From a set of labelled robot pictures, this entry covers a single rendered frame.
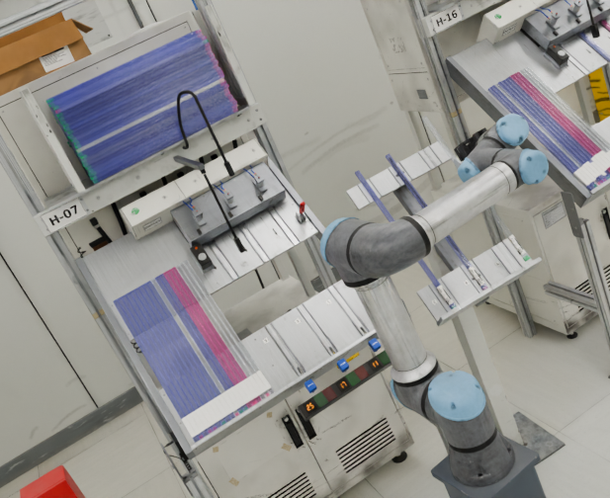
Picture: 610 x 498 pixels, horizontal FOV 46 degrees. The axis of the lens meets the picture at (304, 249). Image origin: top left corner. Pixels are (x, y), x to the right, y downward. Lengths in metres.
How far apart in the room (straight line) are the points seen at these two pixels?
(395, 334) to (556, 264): 1.30
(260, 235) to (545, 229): 1.10
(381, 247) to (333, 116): 2.67
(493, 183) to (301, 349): 0.79
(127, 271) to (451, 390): 1.08
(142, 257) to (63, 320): 1.65
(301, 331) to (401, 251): 0.71
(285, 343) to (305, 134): 2.12
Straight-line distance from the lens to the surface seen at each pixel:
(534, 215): 2.73
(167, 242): 2.26
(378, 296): 1.59
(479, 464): 1.71
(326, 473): 2.58
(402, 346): 1.66
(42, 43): 2.53
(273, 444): 2.44
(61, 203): 2.19
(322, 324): 2.08
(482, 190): 1.56
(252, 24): 3.91
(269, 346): 2.06
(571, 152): 2.52
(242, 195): 2.24
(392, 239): 1.44
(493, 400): 2.47
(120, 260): 2.26
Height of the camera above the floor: 1.72
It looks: 21 degrees down
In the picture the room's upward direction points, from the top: 25 degrees counter-clockwise
